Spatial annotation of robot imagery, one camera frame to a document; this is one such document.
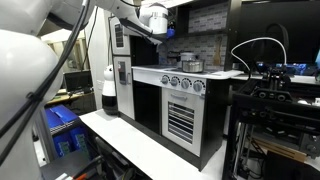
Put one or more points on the wooden board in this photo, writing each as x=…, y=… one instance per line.
x=280, y=150

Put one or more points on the wooden office desk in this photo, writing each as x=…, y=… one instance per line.
x=73, y=98

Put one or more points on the white fridge door with dispenser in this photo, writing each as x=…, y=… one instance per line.
x=124, y=100

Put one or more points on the white striped toy oven door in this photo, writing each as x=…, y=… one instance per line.
x=181, y=100

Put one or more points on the plain blue storage box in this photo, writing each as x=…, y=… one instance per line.
x=65, y=114
x=54, y=119

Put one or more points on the large black screen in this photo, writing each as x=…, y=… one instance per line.
x=300, y=26

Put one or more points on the wooden spatula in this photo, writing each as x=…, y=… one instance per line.
x=217, y=60

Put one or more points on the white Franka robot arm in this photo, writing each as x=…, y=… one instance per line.
x=26, y=66

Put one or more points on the blue electronics mount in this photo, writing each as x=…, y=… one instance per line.
x=296, y=69

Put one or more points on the black computer monitor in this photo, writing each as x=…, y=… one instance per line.
x=78, y=81

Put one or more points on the small white plastic part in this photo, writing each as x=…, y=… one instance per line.
x=302, y=101

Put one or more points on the gray toy pot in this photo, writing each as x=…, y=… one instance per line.
x=186, y=56

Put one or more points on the blue box with green label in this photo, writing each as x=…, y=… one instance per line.
x=79, y=138
x=62, y=146

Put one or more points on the silver toy pot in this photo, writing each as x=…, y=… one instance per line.
x=192, y=66

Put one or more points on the gray aluminium frame post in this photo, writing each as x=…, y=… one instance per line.
x=45, y=133

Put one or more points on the gray stove knob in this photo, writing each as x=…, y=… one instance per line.
x=185, y=83
x=198, y=86
x=174, y=81
x=164, y=79

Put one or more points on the black white toy kitchen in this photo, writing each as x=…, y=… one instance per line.
x=216, y=116

